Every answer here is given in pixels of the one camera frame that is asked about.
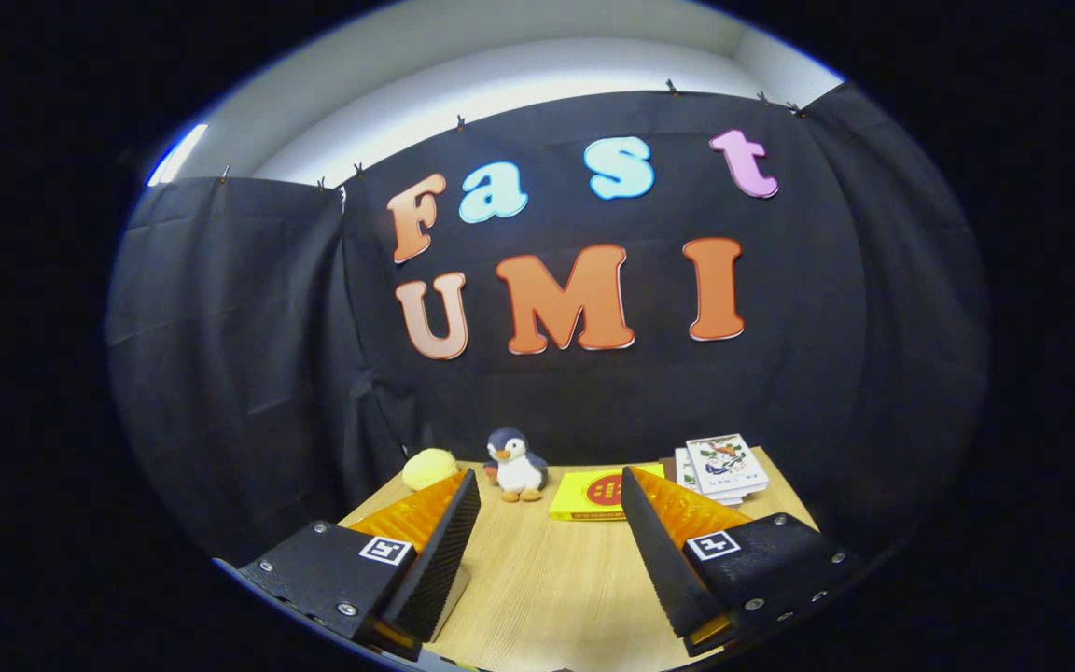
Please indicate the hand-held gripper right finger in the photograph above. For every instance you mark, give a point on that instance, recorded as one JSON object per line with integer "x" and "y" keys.
{"x": 663, "y": 569}

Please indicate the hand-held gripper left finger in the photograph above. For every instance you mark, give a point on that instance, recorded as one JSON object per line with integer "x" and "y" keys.
{"x": 439, "y": 569}

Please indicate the yellow flat box red label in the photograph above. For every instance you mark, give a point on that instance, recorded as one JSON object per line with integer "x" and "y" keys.
{"x": 584, "y": 495}

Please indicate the yellow plush bun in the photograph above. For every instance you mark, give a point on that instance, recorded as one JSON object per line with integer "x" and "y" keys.
{"x": 429, "y": 467}

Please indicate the stack of white illustrated books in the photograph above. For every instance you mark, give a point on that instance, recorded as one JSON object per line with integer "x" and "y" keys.
{"x": 724, "y": 464}

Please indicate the plush penguin toy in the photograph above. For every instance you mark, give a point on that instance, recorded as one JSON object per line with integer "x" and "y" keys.
{"x": 517, "y": 467}

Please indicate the ceiling light strip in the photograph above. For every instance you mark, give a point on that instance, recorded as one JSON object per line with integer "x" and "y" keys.
{"x": 178, "y": 154}

